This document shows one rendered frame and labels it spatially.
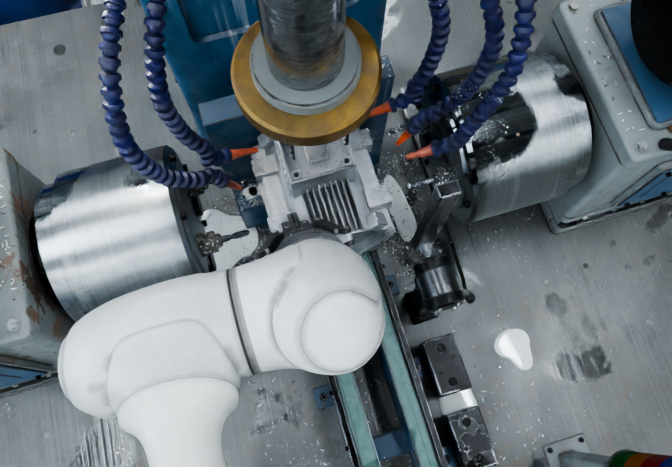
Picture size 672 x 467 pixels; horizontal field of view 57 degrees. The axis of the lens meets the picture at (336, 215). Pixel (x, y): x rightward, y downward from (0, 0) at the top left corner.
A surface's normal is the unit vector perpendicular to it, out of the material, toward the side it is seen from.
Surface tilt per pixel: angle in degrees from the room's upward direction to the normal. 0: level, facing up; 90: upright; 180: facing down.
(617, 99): 0
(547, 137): 28
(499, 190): 58
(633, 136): 0
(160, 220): 13
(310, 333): 24
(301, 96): 0
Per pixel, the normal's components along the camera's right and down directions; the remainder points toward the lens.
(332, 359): 0.18, 0.39
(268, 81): 0.00, -0.31
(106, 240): 0.09, -0.04
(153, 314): -0.07, -0.56
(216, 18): 0.29, 0.91
